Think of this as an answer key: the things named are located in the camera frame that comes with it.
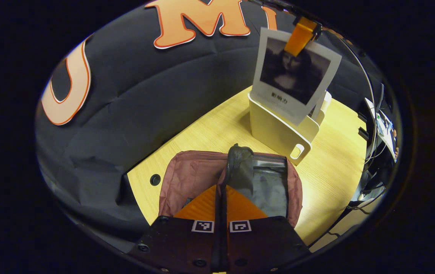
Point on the maroon schoolbag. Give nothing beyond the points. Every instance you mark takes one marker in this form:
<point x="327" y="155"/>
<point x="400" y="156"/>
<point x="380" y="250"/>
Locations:
<point x="194" y="171"/>

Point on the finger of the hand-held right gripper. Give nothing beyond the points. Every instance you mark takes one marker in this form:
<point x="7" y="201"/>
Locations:
<point x="301" y="36"/>

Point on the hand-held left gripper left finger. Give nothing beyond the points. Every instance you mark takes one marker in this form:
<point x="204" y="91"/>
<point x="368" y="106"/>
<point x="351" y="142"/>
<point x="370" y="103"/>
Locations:
<point x="179" y="243"/>

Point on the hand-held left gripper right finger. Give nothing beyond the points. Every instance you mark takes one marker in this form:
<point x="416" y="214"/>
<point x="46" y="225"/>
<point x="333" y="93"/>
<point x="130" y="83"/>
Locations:
<point x="263" y="243"/>

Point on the white-framed monitor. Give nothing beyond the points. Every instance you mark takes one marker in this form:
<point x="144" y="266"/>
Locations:
<point x="383" y="127"/>

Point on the white portrait cover book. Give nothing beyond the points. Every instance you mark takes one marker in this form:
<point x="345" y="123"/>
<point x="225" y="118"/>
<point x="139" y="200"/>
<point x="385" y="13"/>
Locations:
<point x="297" y="83"/>

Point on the white bookshelf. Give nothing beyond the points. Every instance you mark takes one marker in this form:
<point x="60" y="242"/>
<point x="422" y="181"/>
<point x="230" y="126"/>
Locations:
<point x="274" y="133"/>

